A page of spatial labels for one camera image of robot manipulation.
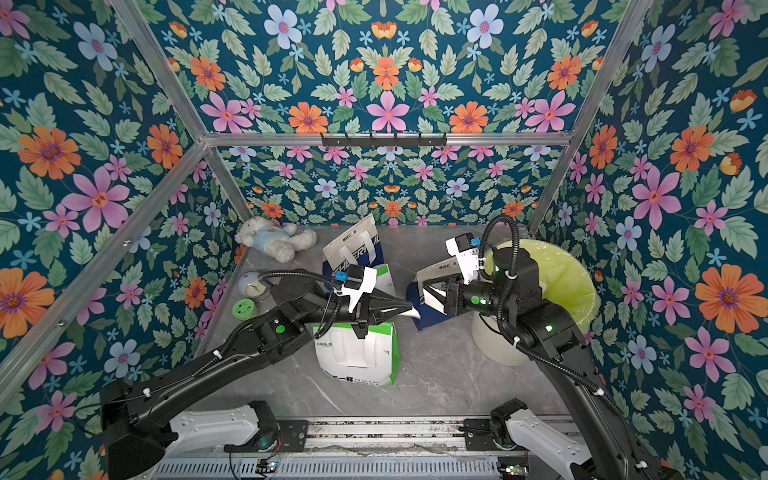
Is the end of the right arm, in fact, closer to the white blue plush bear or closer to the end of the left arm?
the end of the left arm

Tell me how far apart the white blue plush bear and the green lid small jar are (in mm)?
162

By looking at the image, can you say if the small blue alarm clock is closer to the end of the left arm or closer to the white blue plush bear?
the white blue plush bear

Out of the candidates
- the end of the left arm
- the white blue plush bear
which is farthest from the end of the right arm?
the white blue plush bear

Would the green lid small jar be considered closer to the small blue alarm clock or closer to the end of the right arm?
the small blue alarm clock

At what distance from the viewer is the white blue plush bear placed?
3.32 ft

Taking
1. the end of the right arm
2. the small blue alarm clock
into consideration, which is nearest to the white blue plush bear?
the small blue alarm clock

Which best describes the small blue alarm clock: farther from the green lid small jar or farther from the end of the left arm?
the end of the left arm

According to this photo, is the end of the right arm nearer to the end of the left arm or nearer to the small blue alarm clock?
the end of the left arm

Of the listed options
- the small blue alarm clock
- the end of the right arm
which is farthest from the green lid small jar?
the end of the right arm

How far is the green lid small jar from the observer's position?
3.04 ft

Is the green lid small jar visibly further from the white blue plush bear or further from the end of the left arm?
the end of the left arm
